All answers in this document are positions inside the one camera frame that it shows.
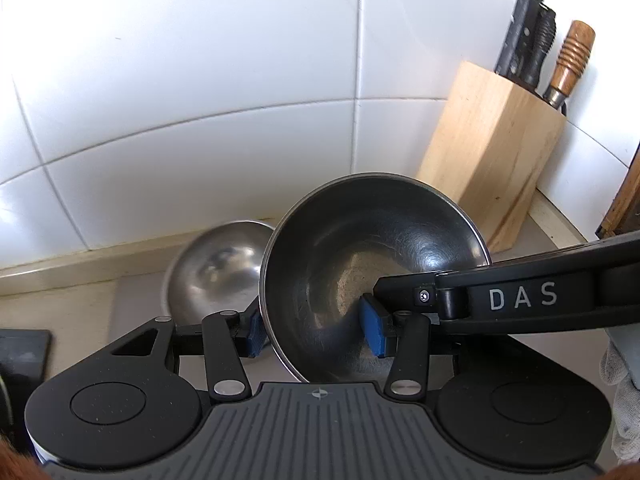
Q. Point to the black glass gas stove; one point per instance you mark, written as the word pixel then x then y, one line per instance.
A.
pixel 22 355

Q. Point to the stainless steel bowl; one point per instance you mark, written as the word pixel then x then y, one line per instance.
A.
pixel 215 270
pixel 340 240

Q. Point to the person's right hand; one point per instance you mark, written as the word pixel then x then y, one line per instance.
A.
pixel 622 395

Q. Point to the brown wooden frame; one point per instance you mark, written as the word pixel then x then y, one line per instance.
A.
pixel 622 200

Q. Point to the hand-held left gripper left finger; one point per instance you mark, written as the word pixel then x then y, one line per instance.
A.
pixel 222 355

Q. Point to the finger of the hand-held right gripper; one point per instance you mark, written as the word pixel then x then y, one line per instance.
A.
pixel 400 292

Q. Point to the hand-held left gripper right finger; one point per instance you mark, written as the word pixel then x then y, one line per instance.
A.
pixel 375 327

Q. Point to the wooden knife block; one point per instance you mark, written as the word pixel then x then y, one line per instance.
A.
pixel 490 160

